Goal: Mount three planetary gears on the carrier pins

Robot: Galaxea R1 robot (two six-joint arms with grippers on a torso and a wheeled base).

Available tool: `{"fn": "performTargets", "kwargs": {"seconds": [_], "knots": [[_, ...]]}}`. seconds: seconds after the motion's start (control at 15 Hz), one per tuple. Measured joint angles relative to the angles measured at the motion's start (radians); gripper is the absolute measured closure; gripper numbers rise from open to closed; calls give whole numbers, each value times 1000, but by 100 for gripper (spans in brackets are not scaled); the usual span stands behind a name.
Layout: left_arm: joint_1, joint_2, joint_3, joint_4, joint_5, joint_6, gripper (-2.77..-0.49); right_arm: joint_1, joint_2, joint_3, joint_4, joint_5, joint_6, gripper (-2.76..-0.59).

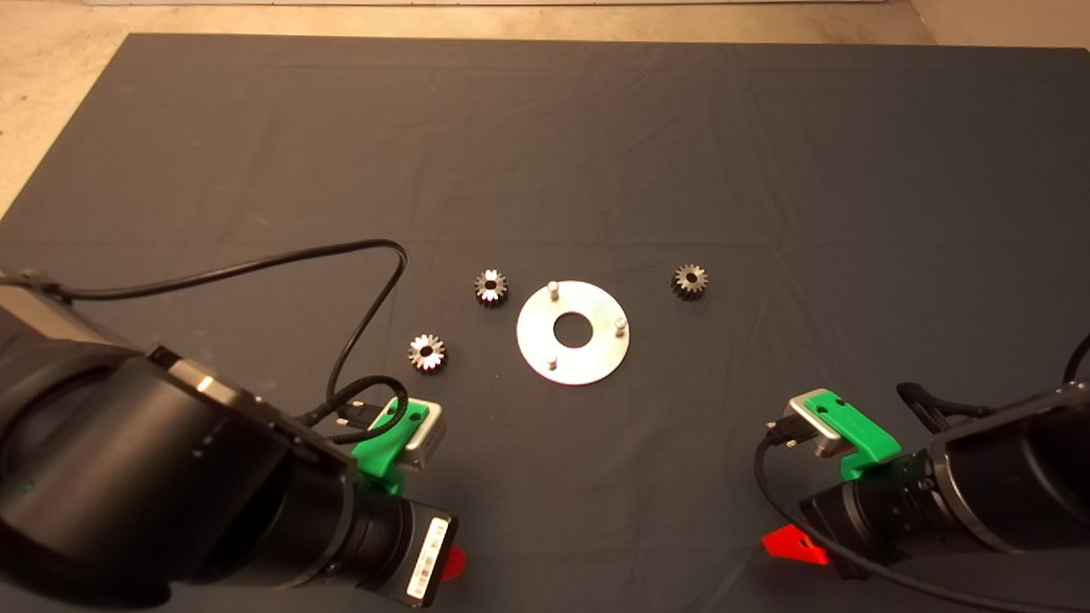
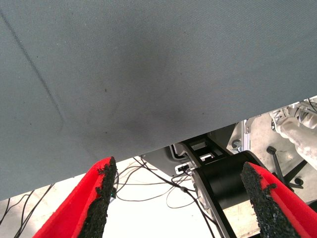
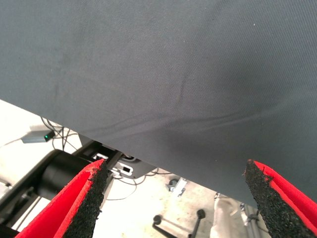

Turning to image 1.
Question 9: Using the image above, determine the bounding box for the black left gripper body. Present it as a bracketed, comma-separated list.
[336, 490, 461, 609]

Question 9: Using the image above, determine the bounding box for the braided right arm cable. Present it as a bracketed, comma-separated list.
[896, 381, 993, 420]

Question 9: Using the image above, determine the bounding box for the black left camera cable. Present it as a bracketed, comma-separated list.
[0, 238, 411, 445]

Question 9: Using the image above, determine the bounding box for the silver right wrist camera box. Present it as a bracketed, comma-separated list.
[783, 393, 844, 459]

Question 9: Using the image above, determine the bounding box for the round metal carrier plate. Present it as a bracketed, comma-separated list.
[516, 280, 632, 387]

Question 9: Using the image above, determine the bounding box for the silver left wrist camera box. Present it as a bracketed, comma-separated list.
[400, 400, 446, 471]

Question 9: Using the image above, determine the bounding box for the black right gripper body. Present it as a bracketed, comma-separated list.
[800, 455, 959, 581]

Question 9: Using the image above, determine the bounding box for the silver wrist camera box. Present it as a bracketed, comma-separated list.
[783, 393, 844, 459]
[400, 400, 446, 471]

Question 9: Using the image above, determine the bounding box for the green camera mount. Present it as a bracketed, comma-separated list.
[352, 397, 429, 495]
[804, 389, 902, 480]

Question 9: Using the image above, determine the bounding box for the black camera cable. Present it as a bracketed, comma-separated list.
[0, 238, 411, 445]
[753, 334, 1090, 613]

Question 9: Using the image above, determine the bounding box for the black right camera cable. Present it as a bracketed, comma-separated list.
[753, 334, 1090, 613]

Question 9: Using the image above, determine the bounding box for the green left camera mount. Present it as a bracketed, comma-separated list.
[352, 397, 429, 495]

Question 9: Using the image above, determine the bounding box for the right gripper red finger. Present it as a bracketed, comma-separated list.
[762, 525, 831, 567]

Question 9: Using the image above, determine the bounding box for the small steel planetary gear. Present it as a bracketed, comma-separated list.
[473, 269, 509, 308]
[671, 264, 709, 301]
[407, 334, 447, 374]

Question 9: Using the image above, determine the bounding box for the dark grey table cloth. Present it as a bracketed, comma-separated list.
[0, 32, 1090, 613]

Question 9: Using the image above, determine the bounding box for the green right camera mount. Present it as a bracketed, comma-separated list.
[804, 389, 902, 480]

